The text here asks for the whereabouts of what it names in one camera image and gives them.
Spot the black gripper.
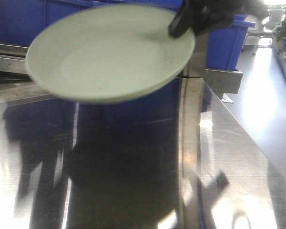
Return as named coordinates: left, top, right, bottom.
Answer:
left=168, top=0, right=268, bottom=37

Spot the green round plate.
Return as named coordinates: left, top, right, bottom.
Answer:
left=25, top=4, right=195, bottom=104

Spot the stainless steel shelf rack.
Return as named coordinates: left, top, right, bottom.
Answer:
left=0, top=0, right=244, bottom=96

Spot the blue plastic bin right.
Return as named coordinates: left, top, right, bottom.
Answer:
left=93, top=0, right=255, bottom=71

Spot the blue plastic bin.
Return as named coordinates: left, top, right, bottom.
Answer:
left=0, top=0, right=93, bottom=46
left=93, top=0, right=255, bottom=71

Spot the potted green plant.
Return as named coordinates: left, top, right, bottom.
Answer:
left=271, top=7, right=286, bottom=46

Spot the blue plastic bin left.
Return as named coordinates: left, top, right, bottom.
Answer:
left=0, top=0, right=93, bottom=46

